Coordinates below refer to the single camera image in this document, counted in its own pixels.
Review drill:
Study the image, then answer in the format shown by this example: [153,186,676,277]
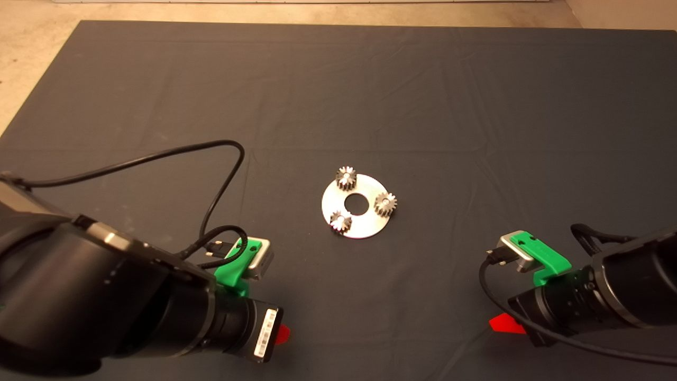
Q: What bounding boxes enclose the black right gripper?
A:
[489,269,603,349]

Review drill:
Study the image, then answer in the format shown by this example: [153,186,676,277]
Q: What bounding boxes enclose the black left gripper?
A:
[209,295,291,365]

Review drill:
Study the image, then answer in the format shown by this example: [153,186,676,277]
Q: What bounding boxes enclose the small steel planetary gear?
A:
[336,166,358,192]
[374,192,398,217]
[329,210,353,235]

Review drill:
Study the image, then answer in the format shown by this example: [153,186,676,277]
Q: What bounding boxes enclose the round metal carrier plate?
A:
[321,174,393,240]

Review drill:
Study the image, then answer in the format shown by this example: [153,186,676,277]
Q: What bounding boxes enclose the dark grey table cloth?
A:
[0,20,677,381]

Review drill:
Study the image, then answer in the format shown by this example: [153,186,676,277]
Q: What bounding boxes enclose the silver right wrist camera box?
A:
[494,233,536,274]

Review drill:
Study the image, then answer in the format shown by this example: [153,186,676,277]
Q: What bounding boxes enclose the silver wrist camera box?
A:
[246,238,275,282]
[494,233,536,274]

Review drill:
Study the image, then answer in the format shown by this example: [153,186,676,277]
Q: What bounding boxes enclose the black right camera cable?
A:
[479,248,677,367]

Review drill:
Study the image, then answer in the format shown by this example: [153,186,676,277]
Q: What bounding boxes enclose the black camera cable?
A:
[0,140,250,270]
[479,248,677,367]

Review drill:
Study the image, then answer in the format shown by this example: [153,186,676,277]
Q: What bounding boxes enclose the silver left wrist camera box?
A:
[246,238,275,282]

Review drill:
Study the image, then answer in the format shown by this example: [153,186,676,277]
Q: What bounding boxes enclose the green right camera mount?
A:
[510,230,573,287]

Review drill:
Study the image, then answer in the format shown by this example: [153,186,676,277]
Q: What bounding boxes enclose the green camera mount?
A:
[510,230,573,287]
[214,237,263,298]

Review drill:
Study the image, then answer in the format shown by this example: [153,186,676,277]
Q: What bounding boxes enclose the green left camera mount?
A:
[214,237,263,298]

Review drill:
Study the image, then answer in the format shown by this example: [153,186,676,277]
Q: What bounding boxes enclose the black left camera cable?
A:
[0,140,250,270]

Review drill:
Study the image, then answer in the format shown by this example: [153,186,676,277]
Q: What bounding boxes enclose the braided right arm cable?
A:
[570,223,636,253]

